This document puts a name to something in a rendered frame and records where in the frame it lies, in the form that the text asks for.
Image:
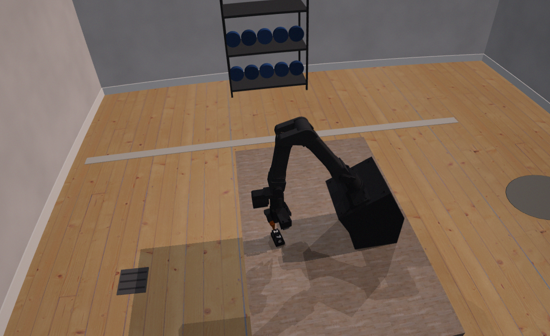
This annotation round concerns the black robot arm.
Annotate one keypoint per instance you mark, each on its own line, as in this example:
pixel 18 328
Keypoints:
pixel 299 131

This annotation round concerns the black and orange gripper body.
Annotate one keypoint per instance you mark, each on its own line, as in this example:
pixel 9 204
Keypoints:
pixel 268 216

